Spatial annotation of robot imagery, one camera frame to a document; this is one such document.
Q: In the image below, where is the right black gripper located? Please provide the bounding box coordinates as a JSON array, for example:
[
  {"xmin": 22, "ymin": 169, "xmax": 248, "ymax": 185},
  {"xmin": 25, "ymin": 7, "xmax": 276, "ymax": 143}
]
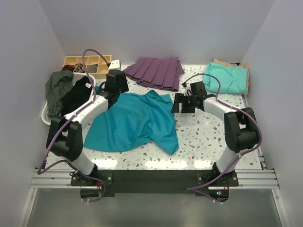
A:
[{"xmin": 171, "ymin": 93, "xmax": 196, "ymax": 114}]

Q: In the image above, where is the teal t shirt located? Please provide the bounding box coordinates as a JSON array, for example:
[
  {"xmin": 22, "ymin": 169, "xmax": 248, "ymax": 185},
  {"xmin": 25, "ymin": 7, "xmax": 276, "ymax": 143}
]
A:
[{"xmin": 84, "ymin": 90, "xmax": 179, "ymax": 155}]

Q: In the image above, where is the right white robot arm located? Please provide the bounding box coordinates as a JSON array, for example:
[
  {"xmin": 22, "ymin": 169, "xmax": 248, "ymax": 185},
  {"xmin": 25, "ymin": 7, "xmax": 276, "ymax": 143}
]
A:
[{"xmin": 171, "ymin": 82, "xmax": 261, "ymax": 186}]

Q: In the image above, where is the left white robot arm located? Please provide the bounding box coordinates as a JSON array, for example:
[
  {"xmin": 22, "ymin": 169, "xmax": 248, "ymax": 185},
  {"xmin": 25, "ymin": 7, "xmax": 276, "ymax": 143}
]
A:
[{"xmin": 46, "ymin": 69, "xmax": 129, "ymax": 186}]

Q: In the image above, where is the wooden compartment organizer box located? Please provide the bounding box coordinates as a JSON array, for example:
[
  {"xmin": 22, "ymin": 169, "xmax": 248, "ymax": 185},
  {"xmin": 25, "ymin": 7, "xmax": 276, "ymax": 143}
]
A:
[{"xmin": 62, "ymin": 55, "xmax": 108, "ymax": 79}]

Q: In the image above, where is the dark grey fabric roll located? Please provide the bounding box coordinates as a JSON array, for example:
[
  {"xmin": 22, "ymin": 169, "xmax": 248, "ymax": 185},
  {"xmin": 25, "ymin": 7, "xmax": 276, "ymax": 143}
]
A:
[{"xmin": 86, "ymin": 64, "xmax": 98, "ymax": 74}]

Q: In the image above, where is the black garment in basket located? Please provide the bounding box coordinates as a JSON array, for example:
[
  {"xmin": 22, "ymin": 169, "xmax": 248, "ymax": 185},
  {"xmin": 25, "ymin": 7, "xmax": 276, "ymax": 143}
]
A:
[{"xmin": 61, "ymin": 77, "xmax": 92, "ymax": 116}]

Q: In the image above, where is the purple pleated skirt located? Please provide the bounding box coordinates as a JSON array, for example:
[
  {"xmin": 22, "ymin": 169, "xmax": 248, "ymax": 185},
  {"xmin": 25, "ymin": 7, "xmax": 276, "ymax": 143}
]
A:
[{"xmin": 124, "ymin": 57, "xmax": 185, "ymax": 92}]

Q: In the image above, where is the patterned brown fabric roll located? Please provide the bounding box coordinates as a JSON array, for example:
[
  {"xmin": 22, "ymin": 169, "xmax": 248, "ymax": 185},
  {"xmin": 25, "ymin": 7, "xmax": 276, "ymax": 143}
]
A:
[{"xmin": 73, "ymin": 63, "xmax": 85, "ymax": 73}]

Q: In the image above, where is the red black fabric roll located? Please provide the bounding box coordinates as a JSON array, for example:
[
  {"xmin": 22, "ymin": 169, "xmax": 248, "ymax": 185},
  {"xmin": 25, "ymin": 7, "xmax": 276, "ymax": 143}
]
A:
[{"xmin": 62, "ymin": 64, "xmax": 74, "ymax": 72}]

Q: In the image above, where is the dark green garment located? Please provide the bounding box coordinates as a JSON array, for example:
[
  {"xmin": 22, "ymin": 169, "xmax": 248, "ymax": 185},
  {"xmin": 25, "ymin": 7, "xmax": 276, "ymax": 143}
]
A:
[{"xmin": 45, "ymin": 70, "xmax": 74, "ymax": 118}]

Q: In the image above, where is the mint green folded shirt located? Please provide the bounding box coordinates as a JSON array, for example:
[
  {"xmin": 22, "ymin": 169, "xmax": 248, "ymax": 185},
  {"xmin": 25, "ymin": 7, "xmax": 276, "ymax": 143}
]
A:
[{"xmin": 205, "ymin": 62, "xmax": 248, "ymax": 94}]

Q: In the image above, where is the tan folded cloth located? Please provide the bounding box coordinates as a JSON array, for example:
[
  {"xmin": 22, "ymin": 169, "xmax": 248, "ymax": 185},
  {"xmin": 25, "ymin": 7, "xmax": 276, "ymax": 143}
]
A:
[{"xmin": 213, "ymin": 58, "xmax": 250, "ymax": 96}]

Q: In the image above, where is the white laundry basket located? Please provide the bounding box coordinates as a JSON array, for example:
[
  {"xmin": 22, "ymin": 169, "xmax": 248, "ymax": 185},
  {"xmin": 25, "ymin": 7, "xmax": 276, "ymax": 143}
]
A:
[{"xmin": 41, "ymin": 72, "xmax": 96, "ymax": 125}]

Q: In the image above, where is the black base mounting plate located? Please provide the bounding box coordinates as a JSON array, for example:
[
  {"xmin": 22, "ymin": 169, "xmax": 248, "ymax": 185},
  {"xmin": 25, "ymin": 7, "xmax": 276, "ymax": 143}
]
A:
[{"xmin": 70, "ymin": 170, "xmax": 239, "ymax": 199}]

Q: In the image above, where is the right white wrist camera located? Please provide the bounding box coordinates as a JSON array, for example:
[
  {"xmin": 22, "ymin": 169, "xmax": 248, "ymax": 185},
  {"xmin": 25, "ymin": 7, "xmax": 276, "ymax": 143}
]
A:
[{"xmin": 182, "ymin": 82, "xmax": 192, "ymax": 96}]

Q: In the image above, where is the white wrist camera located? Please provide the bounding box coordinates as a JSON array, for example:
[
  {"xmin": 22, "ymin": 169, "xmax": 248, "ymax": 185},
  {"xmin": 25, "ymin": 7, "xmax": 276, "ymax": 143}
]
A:
[
  {"xmin": 108, "ymin": 60, "xmax": 121, "ymax": 70},
  {"xmin": 182, "ymin": 82, "xmax": 192, "ymax": 96}
]

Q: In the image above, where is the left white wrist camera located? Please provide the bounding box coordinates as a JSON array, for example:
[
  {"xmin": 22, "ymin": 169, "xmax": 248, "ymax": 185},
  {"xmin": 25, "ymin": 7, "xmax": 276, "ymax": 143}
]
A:
[{"xmin": 108, "ymin": 60, "xmax": 121, "ymax": 70}]

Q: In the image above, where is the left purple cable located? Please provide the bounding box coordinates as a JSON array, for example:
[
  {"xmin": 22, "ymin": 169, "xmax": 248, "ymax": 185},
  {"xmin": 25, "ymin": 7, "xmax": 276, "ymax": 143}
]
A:
[{"xmin": 37, "ymin": 49, "xmax": 111, "ymax": 175}]

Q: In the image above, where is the aluminium frame rail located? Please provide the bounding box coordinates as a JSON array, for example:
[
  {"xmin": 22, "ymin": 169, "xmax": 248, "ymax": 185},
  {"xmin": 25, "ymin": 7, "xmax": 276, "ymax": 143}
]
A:
[{"xmin": 30, "ymin": 169, "xmax": 280, "ymax": 189}]

